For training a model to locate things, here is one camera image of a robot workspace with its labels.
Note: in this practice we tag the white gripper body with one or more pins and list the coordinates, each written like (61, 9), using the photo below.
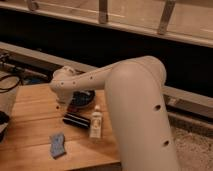
(64, 102)

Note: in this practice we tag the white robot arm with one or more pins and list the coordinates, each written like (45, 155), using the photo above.
(134, 97)

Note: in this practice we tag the dark ceramic bowl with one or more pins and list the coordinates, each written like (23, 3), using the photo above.
(82, 98)

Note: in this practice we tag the black rectangular box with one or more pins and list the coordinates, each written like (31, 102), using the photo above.
(76, 120)

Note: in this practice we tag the white bottle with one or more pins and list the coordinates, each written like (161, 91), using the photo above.
(96, 123)

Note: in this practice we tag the blue sponge cloth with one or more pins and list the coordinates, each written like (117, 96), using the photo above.
(57, 148)

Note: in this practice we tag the black object at left edge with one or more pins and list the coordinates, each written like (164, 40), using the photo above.
(4, 120)

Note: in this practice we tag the metal rail frame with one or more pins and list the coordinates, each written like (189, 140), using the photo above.
(188, 21)

